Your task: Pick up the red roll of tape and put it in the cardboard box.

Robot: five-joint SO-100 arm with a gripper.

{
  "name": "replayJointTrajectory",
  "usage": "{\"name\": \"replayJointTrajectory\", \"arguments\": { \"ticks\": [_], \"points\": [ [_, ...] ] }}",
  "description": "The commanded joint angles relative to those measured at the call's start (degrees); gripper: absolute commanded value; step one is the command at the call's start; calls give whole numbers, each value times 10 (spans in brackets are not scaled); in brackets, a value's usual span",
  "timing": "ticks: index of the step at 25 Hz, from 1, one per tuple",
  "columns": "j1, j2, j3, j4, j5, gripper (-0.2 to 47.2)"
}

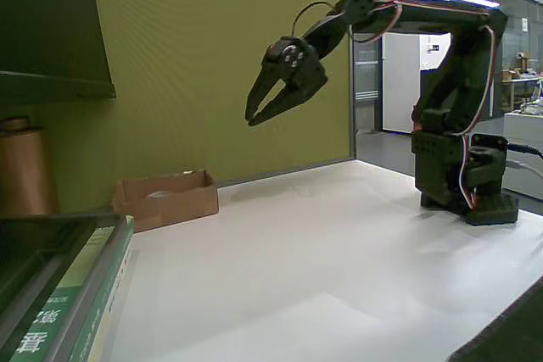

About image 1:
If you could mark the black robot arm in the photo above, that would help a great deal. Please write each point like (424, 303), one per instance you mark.
(445, 14)

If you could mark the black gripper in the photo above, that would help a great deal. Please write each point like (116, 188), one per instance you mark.
(306, 82)

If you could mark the dark green shelf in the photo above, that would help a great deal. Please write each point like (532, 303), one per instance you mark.
(42, 18)

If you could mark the large brown paper roll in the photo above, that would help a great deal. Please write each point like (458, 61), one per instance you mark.
(25, 171)

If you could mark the white background desk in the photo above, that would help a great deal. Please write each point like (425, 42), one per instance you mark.
(526, 129)

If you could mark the grey partition frame post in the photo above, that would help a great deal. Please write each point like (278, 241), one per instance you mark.
(352, 90)

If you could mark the white paper sign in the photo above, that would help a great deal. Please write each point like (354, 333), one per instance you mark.
(525, 25)

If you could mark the open cardboard box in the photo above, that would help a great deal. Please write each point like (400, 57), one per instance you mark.
(178, 209)

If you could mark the green partition panel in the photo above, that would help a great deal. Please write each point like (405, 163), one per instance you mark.
(169, 61)

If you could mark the white wall switch panel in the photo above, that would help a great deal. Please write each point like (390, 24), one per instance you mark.
(432, 47)

